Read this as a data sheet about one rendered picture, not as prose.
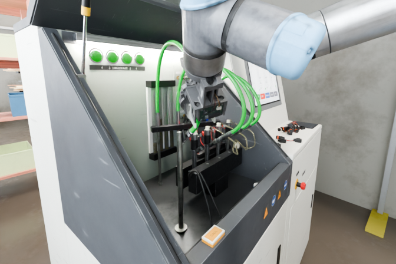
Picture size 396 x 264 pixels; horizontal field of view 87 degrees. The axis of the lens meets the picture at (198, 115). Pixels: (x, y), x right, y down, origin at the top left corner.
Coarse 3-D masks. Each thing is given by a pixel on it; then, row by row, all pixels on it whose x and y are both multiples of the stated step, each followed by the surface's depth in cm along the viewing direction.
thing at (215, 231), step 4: (216, 228) 49; (212, 232) 48; (216, 232) 48; (220, 232) 48; (204, 236) 46; (208, 236) 46; (212, 236) 46; (216, 236) 46; (220, 236) 47; (204, 240) 46; (212, 240) 45; (208, 244) 45
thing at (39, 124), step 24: (24, 24) 70; (24, 48) 74; (24, 72) 79; (24, 96) 84; (48, 120) 69; (48, 144) 73; (48, 168) 77; (48, 192) 82; (48, 216) 88; (48, 240) 95
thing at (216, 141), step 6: (228, 72) 72; (180, 78) 86; (234, 78) 72; (180, 84) 87; (234, 84) 71; (240, 90) 71; (240, 96) 70; (240, 120) 72; (240, 126) 72; (228, 132) 76; (234, 132) 74; (216, 138) 80; (222, 138) 78
